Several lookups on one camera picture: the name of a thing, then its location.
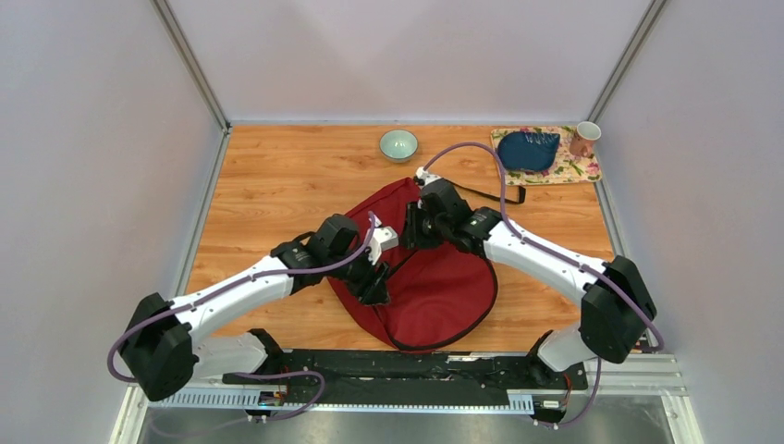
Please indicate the dark red student backpack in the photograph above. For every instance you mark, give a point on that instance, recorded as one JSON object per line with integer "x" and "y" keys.
{"x": 437, "y": 296}

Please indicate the aluminium frame rail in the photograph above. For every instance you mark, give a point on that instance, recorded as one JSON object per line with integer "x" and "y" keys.
{"x": 647, "y": 375}

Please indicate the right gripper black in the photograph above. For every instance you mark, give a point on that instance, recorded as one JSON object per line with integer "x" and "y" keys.
{"x": 415, "y": 210}

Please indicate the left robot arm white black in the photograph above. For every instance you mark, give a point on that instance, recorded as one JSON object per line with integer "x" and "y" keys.
{"x": 169, "y": 343}

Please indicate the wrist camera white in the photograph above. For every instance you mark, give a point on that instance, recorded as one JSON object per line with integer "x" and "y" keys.
{"x": 423, "y": 177}
{"x": 383, "y": 238}

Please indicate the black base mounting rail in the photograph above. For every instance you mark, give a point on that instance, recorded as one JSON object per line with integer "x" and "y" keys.
{"x": 396, "y": 378}

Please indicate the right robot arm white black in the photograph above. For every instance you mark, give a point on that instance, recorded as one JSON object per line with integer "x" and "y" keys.
{"x": 615, "y": 305}

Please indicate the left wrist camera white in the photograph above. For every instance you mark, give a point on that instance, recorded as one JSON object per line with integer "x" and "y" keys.
{"x": 383, "y": 238}

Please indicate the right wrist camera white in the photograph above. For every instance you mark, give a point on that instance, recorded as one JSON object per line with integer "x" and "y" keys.
{"x": 423, "y": 177}

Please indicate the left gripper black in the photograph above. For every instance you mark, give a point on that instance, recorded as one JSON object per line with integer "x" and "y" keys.
{"x": 372, "y": 289}

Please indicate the pink floral mug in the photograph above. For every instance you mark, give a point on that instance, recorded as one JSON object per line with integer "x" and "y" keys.
{"x": 584, "y": 137}

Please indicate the pale green ceramic bowl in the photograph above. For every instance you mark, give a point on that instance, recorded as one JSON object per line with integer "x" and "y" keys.
{"x": 398, "y": 145}

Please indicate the dark blue leaf plate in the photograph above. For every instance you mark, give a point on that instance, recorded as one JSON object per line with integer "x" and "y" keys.
{"x": 528, "y": 151}

